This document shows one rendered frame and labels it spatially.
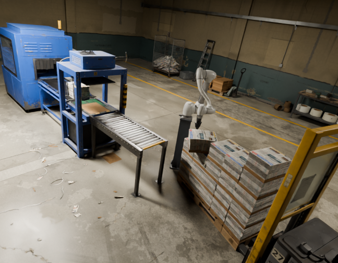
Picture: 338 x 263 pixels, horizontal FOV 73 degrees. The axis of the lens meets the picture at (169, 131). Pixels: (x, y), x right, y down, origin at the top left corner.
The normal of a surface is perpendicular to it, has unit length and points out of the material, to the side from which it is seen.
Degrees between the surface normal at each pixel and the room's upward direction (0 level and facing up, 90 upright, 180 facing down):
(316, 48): 90
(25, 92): 90
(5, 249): 0
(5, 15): 90
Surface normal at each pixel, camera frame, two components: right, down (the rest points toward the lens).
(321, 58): -0.68, 0.24
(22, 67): 0.72, 0.40
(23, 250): 0.14, -0.89
